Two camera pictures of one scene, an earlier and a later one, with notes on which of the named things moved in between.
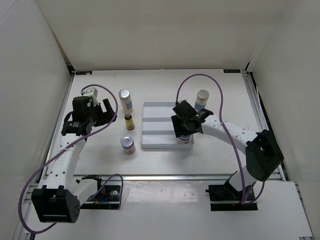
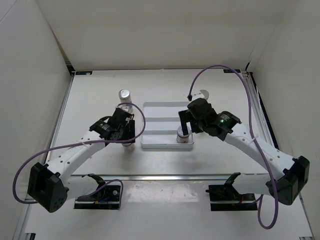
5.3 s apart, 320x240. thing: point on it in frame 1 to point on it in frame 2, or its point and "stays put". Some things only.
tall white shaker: x=125 y=97 stays put
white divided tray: x=157 y=129 stays put
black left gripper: x=105 y=116 to x=130 y=130
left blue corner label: x=83 y=72 stays put
